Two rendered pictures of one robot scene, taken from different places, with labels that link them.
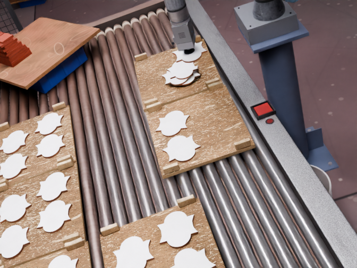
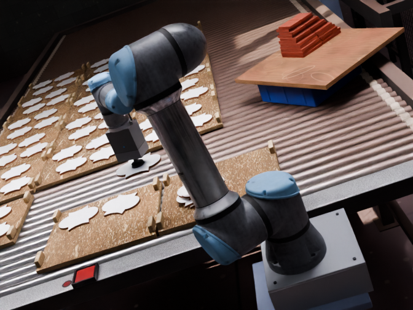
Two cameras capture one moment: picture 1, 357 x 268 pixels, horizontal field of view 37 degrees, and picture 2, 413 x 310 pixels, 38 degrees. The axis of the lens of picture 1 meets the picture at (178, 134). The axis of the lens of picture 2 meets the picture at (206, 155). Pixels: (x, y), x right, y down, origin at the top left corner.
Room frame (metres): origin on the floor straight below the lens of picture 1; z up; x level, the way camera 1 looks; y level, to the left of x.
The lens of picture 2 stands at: (2.25, -1.83, 1.87)
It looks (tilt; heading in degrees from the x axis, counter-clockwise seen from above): 25 degrees down; 97
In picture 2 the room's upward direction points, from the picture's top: 22 degrees counter-clockwise
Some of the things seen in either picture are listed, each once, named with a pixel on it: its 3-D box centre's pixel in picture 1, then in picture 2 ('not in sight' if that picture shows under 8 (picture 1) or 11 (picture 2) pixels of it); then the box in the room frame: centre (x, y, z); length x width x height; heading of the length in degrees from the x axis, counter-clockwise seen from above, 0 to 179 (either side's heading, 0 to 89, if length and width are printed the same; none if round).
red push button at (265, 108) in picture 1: (263, 110); (85, 275); (1.58, -0.34, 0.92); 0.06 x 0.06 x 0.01; 2
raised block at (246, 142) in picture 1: (242, 143); (39, 259); (1.41, -0.20, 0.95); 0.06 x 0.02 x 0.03; 89
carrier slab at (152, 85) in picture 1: (175, 73); (220, 187); (2.03, -0.08, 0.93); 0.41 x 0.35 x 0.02; 178
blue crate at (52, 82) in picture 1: (45, 63); (308, 76); (2.46, 0.52, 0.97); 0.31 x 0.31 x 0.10; 39
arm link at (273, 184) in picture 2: not in sight; (274, 202); (2.20, -0.60, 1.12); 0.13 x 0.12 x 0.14; 27
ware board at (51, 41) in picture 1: (34, 49); (317, 56); (2.52, 0.55, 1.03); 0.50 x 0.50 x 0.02; 39
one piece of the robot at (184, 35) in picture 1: (180, 31); (128, 136); (1.83, -0.14, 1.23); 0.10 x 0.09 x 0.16; 71
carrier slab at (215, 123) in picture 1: (196, 128); (102, 224); (1.61, -0.07, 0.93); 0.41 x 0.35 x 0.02; 179
